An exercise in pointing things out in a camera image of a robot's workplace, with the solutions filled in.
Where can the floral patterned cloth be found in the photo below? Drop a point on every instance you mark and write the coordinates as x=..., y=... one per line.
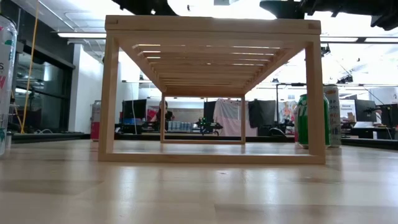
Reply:
x=286, y=112

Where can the white sign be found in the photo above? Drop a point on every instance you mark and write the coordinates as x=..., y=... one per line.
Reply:
x=348, y=109

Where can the black background desk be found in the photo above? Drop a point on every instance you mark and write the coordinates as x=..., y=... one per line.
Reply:
x=367, y=132

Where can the black aluminium rig frame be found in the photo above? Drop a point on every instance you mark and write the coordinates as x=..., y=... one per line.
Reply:
x=46, y=137

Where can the ceiling strip lamp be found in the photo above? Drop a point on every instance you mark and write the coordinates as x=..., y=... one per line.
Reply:
x=342, y=39
x=81, y=35

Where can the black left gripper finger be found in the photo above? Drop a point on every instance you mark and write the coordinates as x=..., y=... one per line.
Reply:
x=140, y=6

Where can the red and silver can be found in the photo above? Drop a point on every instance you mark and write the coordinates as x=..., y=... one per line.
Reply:
x=95, y=130

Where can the grey ceiling box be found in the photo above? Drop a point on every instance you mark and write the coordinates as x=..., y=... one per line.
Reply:
x=221, y=2

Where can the green Sprite can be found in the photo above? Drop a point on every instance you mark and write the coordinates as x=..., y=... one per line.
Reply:
x=301, y=124

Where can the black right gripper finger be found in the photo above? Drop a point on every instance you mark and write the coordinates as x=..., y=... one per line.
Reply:
x=286, y=9

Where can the tall white Celsius can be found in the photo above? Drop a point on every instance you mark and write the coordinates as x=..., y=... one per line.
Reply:
x=335, y=118

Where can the pale pink cloth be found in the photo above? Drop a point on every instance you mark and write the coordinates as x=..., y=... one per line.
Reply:
x=228, y=115

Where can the red panel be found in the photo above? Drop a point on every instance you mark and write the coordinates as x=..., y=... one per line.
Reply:
x=154, y=113

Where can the Celsius Peach Vibe can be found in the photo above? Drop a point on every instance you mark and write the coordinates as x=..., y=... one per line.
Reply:
x=4, y=93

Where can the black device with green lights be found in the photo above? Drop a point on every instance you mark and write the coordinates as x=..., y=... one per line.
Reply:
x=206, y=125

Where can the black track spotlight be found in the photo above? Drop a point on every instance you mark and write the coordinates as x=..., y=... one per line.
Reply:
x=344, y=79

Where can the person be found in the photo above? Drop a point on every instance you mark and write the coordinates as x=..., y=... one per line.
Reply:
x=169, y=115

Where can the black framed glass partition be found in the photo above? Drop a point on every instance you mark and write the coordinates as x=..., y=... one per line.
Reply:
x=46, y=93

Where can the row of pale cans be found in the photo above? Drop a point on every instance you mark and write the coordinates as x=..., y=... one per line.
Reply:
x=180, y=126

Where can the wooden slatted shelf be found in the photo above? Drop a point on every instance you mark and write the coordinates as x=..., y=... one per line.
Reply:
x=205, y=25

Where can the black cloth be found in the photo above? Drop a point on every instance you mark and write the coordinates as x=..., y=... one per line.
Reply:
x=262, y=113

